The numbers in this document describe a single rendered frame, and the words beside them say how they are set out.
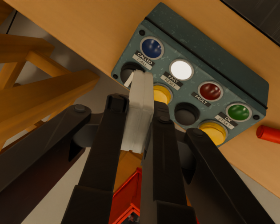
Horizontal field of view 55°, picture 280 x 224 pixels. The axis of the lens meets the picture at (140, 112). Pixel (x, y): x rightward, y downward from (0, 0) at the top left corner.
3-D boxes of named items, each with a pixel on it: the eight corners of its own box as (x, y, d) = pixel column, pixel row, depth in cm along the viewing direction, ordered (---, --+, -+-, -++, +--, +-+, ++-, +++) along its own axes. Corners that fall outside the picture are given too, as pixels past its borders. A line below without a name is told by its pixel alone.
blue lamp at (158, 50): (155, 62, 27) (155, 63, 25) (137, 49, 26) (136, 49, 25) (166, 46, 26) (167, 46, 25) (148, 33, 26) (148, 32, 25)
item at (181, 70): (184, 83, 27) (185, 85, 25) (166, 70, 27) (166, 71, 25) (195, 68, 26) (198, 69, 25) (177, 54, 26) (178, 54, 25)
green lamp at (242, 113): (238, 123, 27) (243, 127, 26) (222, 111, 27) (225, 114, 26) (251, 109, 27) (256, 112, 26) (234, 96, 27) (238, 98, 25)
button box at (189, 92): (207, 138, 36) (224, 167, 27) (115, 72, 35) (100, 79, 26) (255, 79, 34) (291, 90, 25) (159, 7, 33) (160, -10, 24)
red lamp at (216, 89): (211, 103, 27) (214, 106, 26) (194, 90, 27) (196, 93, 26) (223, 88, 27) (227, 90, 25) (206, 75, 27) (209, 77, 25)
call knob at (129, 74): (138, 88, 30) (134, 94, 29) (119, 74, 29) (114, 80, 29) (150, 73, 28) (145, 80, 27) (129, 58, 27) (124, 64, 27)
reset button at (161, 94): (164, 106, 30) (160, 112, 29) (146, 93, 30) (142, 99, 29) (175, 93, 28) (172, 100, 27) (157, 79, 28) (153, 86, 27)
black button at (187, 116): (189, 124, 30) (186, 131, 29) (172, 111, 30) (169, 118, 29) (202, 113, 28) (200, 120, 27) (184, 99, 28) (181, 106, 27)
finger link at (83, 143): (118, 156, 14) (61, 145, 14) (126, 114, 19) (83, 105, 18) (123, 132, 13) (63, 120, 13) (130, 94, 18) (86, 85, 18)
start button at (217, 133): (214, 144, 31) (212, 151, 30) (194, 129, 30) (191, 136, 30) (232, 132, 28) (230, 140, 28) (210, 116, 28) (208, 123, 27)
